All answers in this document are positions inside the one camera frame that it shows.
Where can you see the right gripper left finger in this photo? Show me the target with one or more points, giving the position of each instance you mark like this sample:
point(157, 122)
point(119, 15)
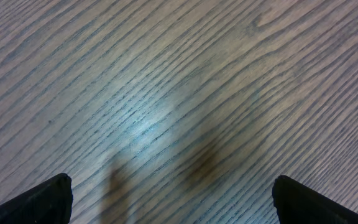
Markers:
point(49, 202)

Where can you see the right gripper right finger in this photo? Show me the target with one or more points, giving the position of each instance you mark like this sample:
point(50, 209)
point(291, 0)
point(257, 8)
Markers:
point(297, 204)

